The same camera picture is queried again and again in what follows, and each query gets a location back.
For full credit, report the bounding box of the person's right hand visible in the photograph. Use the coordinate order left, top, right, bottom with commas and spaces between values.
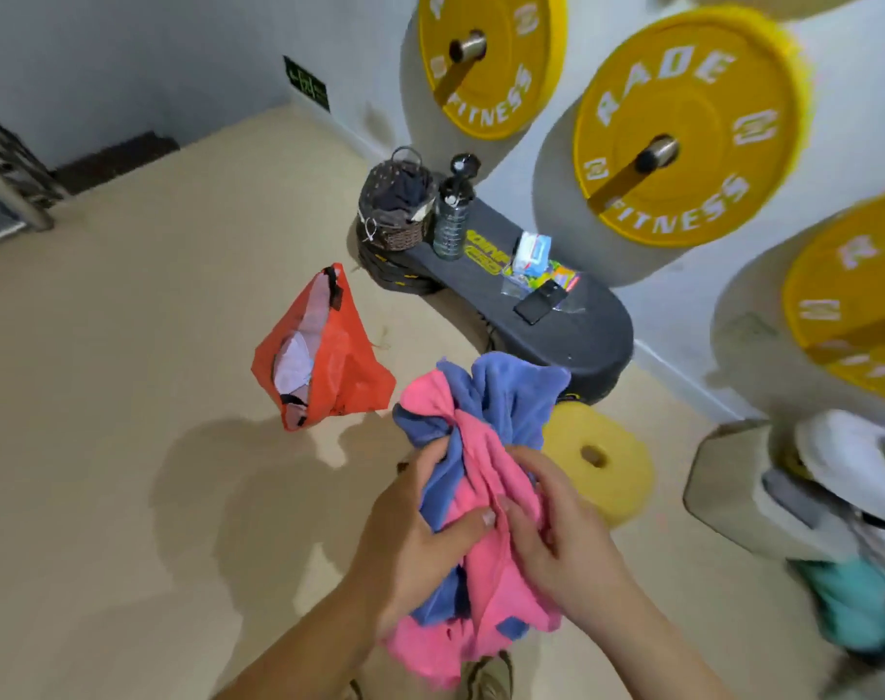
497, 444, 637, 636

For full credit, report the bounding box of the person's left hand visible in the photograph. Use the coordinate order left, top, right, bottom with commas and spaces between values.
346, 437, 498, 641

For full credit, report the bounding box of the pink towel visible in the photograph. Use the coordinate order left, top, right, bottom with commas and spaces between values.
382, 369, 564, 689

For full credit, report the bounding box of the blue towel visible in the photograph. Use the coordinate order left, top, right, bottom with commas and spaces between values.
392, 351, 572, 642

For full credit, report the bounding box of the person's left forearm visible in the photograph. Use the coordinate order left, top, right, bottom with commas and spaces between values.
215, 584, 386, 700

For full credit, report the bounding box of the person's right forearm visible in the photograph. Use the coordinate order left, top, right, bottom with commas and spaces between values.
582, 579, 736, 700

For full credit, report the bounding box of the small yellow weight plate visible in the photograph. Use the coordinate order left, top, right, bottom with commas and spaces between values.
541, 401, 656, 529

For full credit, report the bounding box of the person's olive shoe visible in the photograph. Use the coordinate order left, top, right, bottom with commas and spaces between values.
459, 650, 517, 700

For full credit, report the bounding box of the black oval bench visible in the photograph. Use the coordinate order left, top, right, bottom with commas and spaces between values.
406, 198, 635, 405

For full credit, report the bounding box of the orange fabric bag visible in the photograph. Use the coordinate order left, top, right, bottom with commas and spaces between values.
250, 262, 398, 433

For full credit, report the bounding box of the beige plate rack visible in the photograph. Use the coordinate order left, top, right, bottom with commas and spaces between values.
682, 418, 862, 566

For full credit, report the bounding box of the black phone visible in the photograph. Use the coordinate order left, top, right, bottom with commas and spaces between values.
513, 278, 569, 327

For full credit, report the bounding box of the pale garment in bag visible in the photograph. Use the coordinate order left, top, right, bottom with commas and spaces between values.
272, 285, 334, 405

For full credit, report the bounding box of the colourful snack packet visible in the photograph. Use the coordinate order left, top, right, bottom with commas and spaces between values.
502, 259, 582, 294

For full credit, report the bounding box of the stack of black weight plates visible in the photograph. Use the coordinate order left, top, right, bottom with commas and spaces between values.
355, 218, 443, 296

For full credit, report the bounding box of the white blue tissue pack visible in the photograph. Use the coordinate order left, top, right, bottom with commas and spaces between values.
512, 231, 553, 280

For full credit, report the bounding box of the dark grey water bottle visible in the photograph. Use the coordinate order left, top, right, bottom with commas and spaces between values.
432, 153, 481, 261

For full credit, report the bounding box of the dark wicker basket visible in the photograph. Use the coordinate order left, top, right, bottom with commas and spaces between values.
357, 146, 439, 253

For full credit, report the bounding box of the white weight plate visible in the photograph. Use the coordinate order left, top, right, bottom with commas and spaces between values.
793, 408, 885, 534

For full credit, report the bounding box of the teal cloth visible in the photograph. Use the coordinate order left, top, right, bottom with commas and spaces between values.
791, 555, 885, 660

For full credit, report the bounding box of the green exit sign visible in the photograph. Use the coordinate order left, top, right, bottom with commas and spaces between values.
282, 55, 331, 113

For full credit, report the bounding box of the dark brown doormat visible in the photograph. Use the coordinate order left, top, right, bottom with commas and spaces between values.
52, 130, 181, 196

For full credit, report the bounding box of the metal stair railing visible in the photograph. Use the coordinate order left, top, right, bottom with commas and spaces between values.
0, 104, 69, 234

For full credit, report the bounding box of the steel wall peg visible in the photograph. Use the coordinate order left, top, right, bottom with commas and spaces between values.
635, 135, 681, 176
448, 29, 488, 65

